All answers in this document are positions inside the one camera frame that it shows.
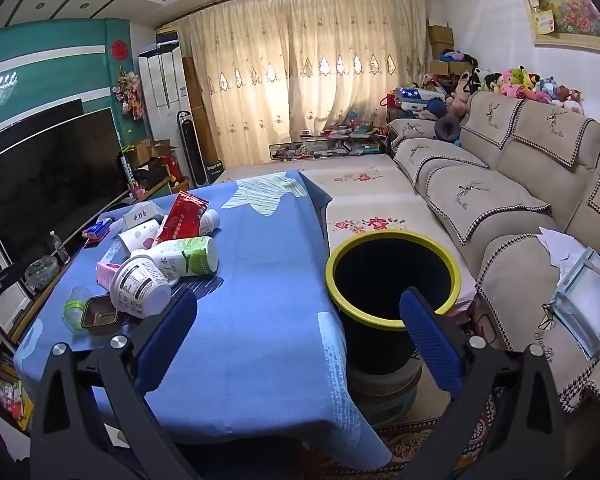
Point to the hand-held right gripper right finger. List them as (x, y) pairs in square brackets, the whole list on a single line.
[(430, 345)]

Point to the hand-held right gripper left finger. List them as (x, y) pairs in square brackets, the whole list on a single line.
[(170, 342)]

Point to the white black-print yogurt cup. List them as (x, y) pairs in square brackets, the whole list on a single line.
[(140, 285)]

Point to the metal tin can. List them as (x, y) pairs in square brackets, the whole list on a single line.
[(100, 315)]

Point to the black yellow-rimmed trash bin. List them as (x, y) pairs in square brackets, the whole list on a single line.
[(380, 280)]

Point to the clear green-rimmed plastic cup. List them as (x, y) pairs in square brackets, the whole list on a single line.
[(75, 305)]

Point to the green and white carton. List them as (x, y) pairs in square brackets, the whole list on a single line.
[(190, 257)]

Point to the pink carton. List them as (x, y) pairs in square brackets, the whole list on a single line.
[(105, 272)]

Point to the flower-print paper cup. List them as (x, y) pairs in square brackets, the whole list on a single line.
[(137, 235)]

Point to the white pill bottle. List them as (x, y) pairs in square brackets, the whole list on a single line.
[(210, 221)]

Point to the red snack packet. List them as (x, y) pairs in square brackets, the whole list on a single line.
[(182, 215)]

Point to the white box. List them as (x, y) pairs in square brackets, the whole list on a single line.
[(140, 214)]

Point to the white drawer cabinet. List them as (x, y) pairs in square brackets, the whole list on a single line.
[(7, 305)]

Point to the clear water bottle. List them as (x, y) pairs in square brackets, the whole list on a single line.
[(60, 250)]

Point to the round stool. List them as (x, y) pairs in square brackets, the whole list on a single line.
[(385, 395)]

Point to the blue star-print tablecloth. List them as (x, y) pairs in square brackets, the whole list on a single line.
[(260, 310)]

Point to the pile of colourful packets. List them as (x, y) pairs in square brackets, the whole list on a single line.
[(12, 395)]

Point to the patterned rug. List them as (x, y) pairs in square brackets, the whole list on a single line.
[(420, 445)]

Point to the large black television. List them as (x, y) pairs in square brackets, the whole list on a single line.
[(45, 185)]

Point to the blue card box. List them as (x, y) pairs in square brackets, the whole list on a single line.
[(97, 230)]

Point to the small black screen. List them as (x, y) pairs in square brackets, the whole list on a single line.
[(30, 125)]

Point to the beige sofa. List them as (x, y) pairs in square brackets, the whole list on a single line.
[(480, 195)]

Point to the white papers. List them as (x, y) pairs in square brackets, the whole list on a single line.
[(560, 245)]

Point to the floral cream mat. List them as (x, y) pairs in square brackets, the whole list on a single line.
[(360, 195)]

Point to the red container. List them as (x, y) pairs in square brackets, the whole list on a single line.
[(172, 170)]

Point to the green box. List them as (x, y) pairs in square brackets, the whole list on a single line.
[(217, 172)]

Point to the open cardboard box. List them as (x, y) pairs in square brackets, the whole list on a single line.
[(152, 150)]

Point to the black tower fan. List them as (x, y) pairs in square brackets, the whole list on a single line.
[(190, 150)]

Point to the dark neck pillow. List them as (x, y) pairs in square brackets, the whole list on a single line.
[(446, 127)]

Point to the glass coffee table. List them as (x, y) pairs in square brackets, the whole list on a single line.
[(325, 147)]

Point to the hanging flower decoration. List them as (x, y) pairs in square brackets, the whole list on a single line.
[(129, 92)]

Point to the tall brown cardboard box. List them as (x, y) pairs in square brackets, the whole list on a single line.
[(200, 110)]

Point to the white standing air conditioner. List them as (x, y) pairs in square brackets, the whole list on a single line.
[(162, 90)]

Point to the star-print bag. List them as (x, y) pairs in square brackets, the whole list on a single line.
[(415, 97)]

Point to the pile of plush toys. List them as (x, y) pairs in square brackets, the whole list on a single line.
[(520, 82)]

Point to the cream curtains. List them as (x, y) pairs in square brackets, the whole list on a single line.
[(305, 85)]

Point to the stack of cardboard boxes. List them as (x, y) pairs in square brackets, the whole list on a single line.
[(440, 40)]

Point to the yellow card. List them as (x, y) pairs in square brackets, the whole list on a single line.
[(544, 22)]

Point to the red round wall ornament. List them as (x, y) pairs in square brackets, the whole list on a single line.
[(119, 49)]

